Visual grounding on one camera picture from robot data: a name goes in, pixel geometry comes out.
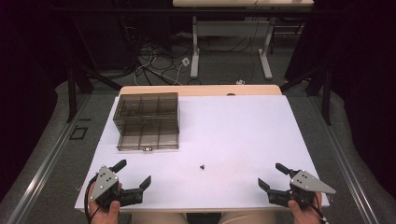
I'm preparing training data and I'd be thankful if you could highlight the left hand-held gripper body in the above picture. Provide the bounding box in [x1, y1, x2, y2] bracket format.
[89, 165, 144, 209]

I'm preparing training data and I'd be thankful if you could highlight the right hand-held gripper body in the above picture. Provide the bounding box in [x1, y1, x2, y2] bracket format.
[266, 169, 337, 209]

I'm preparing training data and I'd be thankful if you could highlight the smoky transparent compartment box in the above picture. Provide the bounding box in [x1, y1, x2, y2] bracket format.
[112, 91, 180, 152]

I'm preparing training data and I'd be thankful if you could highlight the person's left hand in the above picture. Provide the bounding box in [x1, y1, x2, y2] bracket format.
[88, 181, 123, 224]

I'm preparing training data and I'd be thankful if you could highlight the person's right hand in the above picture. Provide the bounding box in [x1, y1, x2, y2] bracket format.
[287, 190, 325, 224]

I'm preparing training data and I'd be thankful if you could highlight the person's right leg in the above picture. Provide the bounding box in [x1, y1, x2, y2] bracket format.
[218, 211, 278, 224]

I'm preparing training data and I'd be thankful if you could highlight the person's leg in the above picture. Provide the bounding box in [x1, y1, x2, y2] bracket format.
[130, 212, 190, 224]
[218, 211, 278, 224]

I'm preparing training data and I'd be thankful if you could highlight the person's left leg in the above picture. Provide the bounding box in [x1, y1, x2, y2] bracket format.
[130, 212, 190, 224]

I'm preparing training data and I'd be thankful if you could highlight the white table cover sheet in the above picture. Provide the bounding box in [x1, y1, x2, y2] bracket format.
[74, 94, 331, 211]

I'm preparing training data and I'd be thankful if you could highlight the black metal stand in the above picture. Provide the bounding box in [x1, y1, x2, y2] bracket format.
[279, 62, 332, 126]
[46, 6, 124, 124]

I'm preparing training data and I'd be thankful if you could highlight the beige wooden table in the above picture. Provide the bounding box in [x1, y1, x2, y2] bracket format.
[118, 84, 283, 97]

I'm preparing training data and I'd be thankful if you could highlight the dark curtain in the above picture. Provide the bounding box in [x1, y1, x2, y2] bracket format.
[0, 0, 132, 203]
[284, 0, 396, 200]

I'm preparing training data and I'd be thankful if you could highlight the white-legged desk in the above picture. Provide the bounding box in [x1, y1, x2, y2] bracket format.
[172, 0, 316, 80]

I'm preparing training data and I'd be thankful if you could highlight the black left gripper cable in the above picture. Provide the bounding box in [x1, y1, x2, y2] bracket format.
[83, 173, 103, 224]

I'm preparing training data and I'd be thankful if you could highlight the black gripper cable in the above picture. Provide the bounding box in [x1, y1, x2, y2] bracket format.
[302, 193, 330, 224]
[83, 173, 103, 224]

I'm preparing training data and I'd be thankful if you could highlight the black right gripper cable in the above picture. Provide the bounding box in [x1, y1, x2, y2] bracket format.
[302, 193, 330, 224]

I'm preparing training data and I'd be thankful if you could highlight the aluminium floor rail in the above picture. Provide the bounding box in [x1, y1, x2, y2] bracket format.
[5, 92, 92, 224]
[309, 95, 381, 224]

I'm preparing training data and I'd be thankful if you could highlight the tangle of floor cables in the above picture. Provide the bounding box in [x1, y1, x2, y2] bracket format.
[134, 31, 191, 87]

